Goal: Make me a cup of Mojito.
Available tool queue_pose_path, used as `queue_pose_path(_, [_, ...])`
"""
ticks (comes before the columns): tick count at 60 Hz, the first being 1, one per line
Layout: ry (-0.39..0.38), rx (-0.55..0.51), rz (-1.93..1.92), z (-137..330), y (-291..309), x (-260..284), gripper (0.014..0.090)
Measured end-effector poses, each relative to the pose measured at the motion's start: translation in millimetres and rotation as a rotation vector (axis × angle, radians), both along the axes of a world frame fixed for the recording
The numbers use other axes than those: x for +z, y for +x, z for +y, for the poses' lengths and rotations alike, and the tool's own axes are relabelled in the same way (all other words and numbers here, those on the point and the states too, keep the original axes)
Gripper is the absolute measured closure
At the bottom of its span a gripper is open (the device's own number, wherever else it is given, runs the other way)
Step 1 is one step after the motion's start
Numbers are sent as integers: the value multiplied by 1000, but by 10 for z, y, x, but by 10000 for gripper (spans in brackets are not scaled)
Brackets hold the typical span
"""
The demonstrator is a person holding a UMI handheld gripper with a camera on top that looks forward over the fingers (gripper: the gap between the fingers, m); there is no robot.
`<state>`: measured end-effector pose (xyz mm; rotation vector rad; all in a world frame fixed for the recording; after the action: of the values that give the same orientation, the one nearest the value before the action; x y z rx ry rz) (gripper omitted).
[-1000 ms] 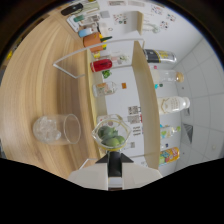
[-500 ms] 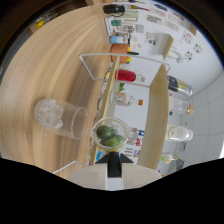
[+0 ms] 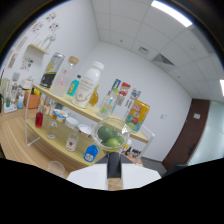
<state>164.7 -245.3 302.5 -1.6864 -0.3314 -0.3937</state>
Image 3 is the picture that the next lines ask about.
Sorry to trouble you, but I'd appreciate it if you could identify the red liquid bottle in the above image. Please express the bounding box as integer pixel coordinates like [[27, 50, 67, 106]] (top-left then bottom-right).
[[34, 104, 45, 129]]

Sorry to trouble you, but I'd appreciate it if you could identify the yellow colourful drink can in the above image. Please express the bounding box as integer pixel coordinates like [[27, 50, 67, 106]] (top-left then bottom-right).
[[125, 100, 151, 133]]

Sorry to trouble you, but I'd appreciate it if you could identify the soda water can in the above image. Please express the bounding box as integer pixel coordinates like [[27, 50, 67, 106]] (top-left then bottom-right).
[[39, 52, 66, 89]]

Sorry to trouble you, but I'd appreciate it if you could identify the white bowl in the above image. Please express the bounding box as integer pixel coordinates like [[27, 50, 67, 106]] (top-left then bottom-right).
[[64, 116, 80, 129]]

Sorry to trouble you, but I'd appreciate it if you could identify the wooden wall shelf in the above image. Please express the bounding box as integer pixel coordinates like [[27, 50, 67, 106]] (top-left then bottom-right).
[[28, 43, 50, 56]]

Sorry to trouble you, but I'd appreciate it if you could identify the small white blue bottle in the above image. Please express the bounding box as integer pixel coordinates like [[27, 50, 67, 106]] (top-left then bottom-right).
[[17, 94, 25, 110]]

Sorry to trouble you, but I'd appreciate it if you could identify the blue rimmed bowl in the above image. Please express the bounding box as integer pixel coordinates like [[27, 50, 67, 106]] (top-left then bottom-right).
[[52, 108, 69, 123]]

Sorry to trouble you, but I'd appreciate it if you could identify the white two-tier wooden shelf rack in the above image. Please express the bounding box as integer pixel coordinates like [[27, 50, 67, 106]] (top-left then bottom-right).
[[24, 83, 156, 168]]

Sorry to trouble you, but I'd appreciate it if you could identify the long ceiling light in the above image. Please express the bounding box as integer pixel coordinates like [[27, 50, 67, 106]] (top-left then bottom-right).
[[150, 0, 194, 28]]

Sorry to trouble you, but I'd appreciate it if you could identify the large white milk bottle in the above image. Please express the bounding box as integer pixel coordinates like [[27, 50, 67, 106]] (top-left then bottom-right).
[[71, 60, 105, 109]]

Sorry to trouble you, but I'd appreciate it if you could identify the small blue carton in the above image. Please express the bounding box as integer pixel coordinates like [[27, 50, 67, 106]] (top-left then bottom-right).
[[111, 78, 122, 94]]

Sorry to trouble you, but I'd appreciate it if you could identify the blue liquid bottle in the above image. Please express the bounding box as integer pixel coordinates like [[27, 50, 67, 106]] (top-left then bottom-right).
[[83, 143, 100, 163]]

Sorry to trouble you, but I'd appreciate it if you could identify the glass jar with limes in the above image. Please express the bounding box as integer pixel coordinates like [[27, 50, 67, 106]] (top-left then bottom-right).
[[91, 118, 133, 158]]

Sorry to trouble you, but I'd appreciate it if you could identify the clear bottle with green cap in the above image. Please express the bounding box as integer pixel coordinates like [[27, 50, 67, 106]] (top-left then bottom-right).
[[98, 87, 119, 118]]

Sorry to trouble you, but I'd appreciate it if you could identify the clear jar with cork lid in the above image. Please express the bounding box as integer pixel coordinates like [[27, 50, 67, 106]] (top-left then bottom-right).
[[51, 55, 80, 98]]

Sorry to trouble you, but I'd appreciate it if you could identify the clear glass cup with ice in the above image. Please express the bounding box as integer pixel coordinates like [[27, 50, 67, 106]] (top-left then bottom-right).
[[46, 160, 66, 179]]

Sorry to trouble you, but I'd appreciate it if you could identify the clear bottle with blue cap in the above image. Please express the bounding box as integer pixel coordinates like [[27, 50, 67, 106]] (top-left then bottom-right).
[[128, 88, 142, 109]]

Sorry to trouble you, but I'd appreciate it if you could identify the white scale tray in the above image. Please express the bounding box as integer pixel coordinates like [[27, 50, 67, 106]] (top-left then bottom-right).
[[2, 102, 18, 114]]

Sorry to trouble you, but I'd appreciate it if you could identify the amber liquid bottle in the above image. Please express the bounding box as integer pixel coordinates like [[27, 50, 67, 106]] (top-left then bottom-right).
[[89, 84, 100, 107]]

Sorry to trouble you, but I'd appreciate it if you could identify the clear bottle with orange cap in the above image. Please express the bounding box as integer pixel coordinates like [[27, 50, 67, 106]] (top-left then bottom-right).
[[45, 114, 58, 140]]

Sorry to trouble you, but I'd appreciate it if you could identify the ceiling air vent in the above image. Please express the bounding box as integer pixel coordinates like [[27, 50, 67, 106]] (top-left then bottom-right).
[[152, 53, 175, 67]]

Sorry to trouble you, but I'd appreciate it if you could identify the small teal liquid bottle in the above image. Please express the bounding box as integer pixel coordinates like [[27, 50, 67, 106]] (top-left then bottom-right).
[[66, 74, 82, 98]]

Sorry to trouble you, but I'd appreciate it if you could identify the brown door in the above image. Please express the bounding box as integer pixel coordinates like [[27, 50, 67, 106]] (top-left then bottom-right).
[[162, 98, 211, 171]]

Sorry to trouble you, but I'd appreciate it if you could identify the glass vase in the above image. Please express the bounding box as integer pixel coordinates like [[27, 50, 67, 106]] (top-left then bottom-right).
[[41, 34, 56, 51]]

